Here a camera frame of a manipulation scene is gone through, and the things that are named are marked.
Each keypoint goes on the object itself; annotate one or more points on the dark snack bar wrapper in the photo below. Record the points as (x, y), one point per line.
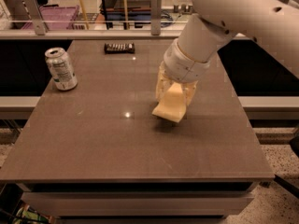
(119, 48)

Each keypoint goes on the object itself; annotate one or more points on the purple plastic crate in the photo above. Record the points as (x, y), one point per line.
(59, 18)

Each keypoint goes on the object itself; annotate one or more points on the silver 7up can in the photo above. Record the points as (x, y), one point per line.
(61, 69)

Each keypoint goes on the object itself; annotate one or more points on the left metal rail bracket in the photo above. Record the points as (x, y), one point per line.
(39, 25)

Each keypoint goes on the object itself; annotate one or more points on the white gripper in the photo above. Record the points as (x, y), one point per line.
(184, 66)

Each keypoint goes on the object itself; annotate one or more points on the yellow wavy sponge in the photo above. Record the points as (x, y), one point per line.
(172, 106)

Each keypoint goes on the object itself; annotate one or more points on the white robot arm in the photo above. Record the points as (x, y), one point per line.
(271, 24)

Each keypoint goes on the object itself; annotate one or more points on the yellow pole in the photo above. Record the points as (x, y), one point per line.
(84, 14)

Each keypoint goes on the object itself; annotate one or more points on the green bag on floor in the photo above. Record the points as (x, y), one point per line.
(26, 216)

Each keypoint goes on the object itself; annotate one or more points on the middle metal rail bracket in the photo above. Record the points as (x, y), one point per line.
(155, 12)

